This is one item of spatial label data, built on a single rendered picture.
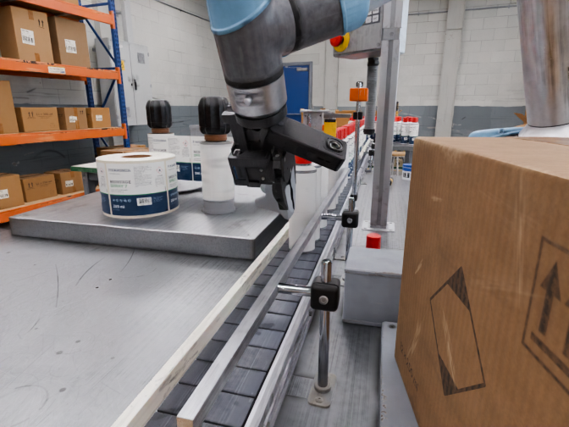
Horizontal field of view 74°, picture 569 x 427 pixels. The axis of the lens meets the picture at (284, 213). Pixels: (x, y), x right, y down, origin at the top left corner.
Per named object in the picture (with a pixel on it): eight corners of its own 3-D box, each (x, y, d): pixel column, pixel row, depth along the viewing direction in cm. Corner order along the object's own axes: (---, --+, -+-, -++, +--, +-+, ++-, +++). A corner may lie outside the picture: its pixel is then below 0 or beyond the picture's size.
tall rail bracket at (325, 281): (278, 373, 47) (278, 249, 43) (336, 383, 45) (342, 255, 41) (271, 390, 44) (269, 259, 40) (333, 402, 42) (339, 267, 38)
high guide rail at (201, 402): (346, 171, 124) (346, 167, 124) (350, 171, 124) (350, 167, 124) (178, 435, 24) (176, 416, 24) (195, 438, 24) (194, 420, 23)
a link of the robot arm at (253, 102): (289, 61, 49) (274, 91, 44) (293, 93, 52) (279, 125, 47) (235, 63, 51) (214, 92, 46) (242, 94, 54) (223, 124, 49)
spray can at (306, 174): (291, 244, 77) (292, 142, 72) (317, 246, 76) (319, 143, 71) (285, 252, 72) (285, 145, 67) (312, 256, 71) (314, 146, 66)
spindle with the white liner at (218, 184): (211, 205, 109) (205, 97, 101) (240, 207, 106) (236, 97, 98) (196, 213, 100) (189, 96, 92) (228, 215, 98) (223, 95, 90)
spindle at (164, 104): (161, 180, 139) (153, 99, 132) (182, 181, 137) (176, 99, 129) (146, 185, 131) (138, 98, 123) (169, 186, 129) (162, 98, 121)
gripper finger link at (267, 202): (262, 215, 66) (252, 174, 60) (295, 218, 65) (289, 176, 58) (257, 228, 64) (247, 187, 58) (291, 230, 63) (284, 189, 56)
